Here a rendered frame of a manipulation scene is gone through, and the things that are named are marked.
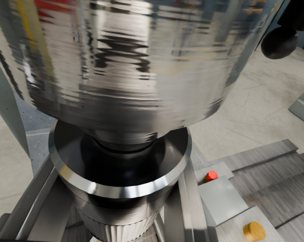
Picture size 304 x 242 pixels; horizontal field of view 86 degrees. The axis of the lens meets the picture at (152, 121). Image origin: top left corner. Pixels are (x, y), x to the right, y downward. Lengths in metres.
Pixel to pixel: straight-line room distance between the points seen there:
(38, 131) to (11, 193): 1.12
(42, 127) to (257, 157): 0.60
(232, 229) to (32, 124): 0.46
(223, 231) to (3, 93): 0.53
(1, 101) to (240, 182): 0.63
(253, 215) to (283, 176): 0.28
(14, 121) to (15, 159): 1.17
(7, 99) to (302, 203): 0.77
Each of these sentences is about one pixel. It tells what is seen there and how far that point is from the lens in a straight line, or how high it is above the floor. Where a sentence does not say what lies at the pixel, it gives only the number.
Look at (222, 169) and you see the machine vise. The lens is 0.35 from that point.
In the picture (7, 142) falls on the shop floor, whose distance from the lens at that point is 1.88.
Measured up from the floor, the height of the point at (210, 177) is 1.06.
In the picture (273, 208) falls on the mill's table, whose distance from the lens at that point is 0.52.
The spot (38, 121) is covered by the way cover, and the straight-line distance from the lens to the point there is 0.49.
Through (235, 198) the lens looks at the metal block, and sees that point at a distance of 0.29.
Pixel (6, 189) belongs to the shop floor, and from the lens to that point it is 1.62.
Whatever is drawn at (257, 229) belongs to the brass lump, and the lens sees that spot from 0.31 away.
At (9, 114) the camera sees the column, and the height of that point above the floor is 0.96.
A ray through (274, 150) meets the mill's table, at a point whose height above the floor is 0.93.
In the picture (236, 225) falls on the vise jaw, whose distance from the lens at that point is 0.32.
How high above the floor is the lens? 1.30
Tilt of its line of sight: 44 degrees down
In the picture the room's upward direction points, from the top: 12 degrees clockwise
